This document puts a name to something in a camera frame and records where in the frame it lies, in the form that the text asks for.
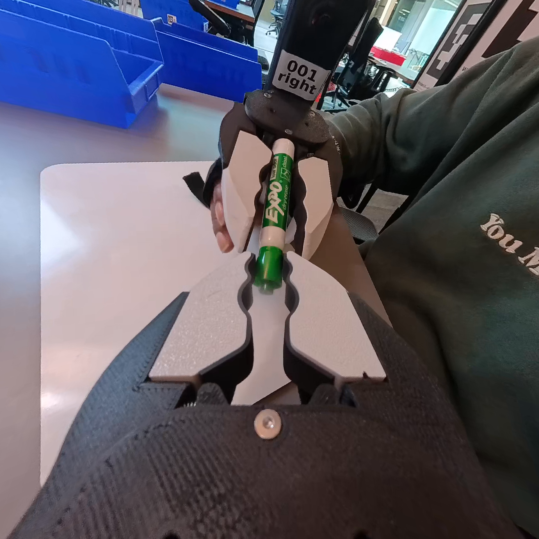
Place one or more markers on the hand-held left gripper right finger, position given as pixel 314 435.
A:
pixel 332 332

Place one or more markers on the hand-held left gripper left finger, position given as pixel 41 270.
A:
pixel 202 328

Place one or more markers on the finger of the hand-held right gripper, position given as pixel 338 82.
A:
pixel 240 189
pixel 318 202

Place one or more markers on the green dry erase marker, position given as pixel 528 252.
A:
pixel 276 202

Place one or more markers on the green marker cap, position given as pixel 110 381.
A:
pixel 269 269

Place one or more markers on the white whiteboard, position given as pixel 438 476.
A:
pixel 105 252

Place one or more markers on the blue plastic bin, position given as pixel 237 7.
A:
pixel 172 10
pixel 63 63
pixel 210 63

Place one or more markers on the person's right forearm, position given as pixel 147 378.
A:
pixel 379 143

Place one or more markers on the grey mesh chair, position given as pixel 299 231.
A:
pixel 362 223

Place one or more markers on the black armrest office chair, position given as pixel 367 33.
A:
pixel 358 67

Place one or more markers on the black white tag poster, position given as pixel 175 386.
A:
pixel 454 38

